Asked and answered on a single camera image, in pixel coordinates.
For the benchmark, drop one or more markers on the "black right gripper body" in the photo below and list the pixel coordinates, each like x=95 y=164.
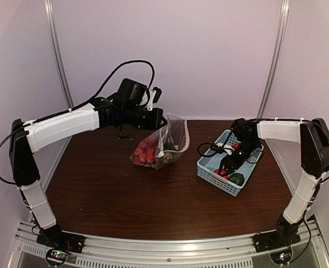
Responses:
x=247 y=148

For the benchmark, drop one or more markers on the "red tomato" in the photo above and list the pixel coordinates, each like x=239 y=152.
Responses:
x=223 y=173

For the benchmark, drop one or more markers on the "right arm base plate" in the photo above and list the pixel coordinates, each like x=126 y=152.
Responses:
x=271 y=241

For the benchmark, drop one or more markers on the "light blue plastic basket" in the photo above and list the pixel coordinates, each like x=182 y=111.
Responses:
x=207 y=165

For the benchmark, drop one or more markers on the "left aluminium frame post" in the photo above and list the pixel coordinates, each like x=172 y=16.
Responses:
x=49 y=11

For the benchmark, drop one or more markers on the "clear zip top bag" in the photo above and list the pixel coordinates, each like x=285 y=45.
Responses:
x=175 y=132

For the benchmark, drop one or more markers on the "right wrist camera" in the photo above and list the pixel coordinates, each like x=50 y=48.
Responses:
x=222 y=148

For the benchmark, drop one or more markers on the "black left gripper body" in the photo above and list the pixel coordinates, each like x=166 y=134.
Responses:
x=132 y=116

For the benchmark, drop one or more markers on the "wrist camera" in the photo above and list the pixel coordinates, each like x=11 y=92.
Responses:
x=222 y=148
x=154 y=95

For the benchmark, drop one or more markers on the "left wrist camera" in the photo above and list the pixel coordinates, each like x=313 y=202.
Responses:
x=154 y=95

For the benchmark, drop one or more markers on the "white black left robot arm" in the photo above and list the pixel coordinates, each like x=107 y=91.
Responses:
x=31 y=136

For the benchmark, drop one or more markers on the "aluminium frame post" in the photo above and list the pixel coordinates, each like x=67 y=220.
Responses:
x=49 y=11
x=277 y=51

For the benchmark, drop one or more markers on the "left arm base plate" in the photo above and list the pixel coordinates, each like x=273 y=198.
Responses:
x=58 y=239

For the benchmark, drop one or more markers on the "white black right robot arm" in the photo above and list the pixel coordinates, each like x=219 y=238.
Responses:
x=313 y=138

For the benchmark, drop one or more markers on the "right aluminium frame post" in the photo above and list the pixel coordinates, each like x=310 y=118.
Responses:
x=277 y=51

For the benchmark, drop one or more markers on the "front aluminium rail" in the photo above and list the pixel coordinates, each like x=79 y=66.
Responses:
x=235 y=251

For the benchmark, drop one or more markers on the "red peach bunch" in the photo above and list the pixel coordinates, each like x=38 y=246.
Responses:
x=144 y=154

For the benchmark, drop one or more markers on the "dark purple eggplant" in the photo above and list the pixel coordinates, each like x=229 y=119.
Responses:
x=167 y=157

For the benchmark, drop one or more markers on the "green cucumber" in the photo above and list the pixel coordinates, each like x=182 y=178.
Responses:
x=169 y=146

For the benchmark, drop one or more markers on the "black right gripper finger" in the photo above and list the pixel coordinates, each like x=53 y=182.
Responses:
x=228 y=170
x=221 y=167

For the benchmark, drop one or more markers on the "green bell pepper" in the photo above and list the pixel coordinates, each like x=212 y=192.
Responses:
x=237 y=178

